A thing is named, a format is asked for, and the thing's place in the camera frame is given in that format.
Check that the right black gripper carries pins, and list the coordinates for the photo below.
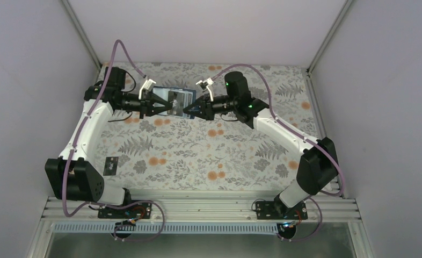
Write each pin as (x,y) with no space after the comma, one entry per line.
(206,108)

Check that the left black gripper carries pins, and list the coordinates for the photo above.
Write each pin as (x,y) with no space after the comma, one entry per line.
(145,105)

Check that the blue leather card holder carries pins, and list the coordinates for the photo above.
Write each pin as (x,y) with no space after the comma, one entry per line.
(190,96)

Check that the black credit card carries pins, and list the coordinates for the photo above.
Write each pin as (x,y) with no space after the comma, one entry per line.
(111,166)

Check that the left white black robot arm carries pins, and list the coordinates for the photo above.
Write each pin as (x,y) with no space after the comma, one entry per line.
(73,175)

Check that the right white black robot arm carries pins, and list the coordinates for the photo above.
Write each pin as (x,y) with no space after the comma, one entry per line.
(318,160)

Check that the floral patterned table mat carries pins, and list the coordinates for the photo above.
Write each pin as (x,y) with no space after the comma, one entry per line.
(170,153)

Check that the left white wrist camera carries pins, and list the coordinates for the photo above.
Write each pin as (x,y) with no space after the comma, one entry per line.
(146,86)

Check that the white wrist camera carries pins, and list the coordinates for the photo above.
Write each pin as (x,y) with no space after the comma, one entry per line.
(146,86)
(206,86)

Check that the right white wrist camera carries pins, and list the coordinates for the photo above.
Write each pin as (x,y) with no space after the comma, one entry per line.
(206,86)

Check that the aluminium rail frame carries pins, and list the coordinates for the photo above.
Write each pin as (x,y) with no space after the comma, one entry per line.
(237,206)

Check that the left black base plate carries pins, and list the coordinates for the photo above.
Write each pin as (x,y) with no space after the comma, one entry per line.
(137,210)

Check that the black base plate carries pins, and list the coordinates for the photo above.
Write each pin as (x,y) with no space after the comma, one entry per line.
(271,210)
(137,210)

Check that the slotted cable duct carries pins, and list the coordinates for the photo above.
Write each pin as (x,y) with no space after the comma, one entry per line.
(169,228)

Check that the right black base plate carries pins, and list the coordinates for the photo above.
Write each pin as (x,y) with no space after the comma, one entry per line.
(271,210)

